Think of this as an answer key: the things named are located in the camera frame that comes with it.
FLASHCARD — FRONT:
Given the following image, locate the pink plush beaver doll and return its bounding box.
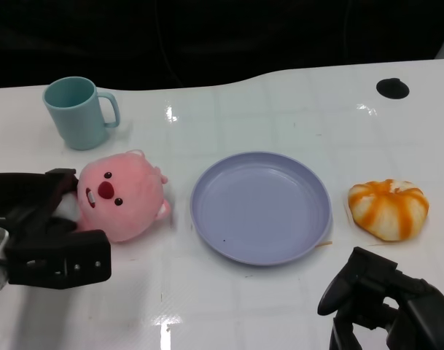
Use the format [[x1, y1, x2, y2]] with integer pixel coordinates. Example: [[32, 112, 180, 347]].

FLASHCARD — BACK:
[[55, 148, 173, 244]]

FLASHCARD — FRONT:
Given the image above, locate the black round table grommet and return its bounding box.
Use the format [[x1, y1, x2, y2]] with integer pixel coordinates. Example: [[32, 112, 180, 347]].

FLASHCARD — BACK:
[[375, 77, 410, 100]]

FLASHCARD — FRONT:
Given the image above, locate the teal plastic mug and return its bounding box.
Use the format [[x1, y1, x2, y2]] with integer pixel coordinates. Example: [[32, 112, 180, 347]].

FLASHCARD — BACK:
[[42, 76, 121, 152]]

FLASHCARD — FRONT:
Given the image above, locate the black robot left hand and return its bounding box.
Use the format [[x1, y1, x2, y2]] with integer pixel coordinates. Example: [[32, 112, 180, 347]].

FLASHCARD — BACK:
[[0, 168, 112, 291]]

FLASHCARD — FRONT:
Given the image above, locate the orange striped bun toy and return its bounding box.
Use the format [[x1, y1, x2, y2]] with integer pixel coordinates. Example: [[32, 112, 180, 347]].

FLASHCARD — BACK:
[[347, 178, 430, 243]]

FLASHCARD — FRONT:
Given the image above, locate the black backdrop curtain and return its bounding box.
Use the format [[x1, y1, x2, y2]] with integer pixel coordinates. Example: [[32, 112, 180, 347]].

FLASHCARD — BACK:
[[0, 0, 444, 90]]

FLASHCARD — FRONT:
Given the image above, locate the purple plastic plate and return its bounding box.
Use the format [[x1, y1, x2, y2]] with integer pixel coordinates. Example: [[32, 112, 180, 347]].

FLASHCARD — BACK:
[[189, 150, 333, 268]]

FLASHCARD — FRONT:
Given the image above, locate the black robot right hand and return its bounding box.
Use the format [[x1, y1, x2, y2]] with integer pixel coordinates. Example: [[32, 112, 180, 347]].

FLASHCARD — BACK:
[[316, 246, 444, 350]]

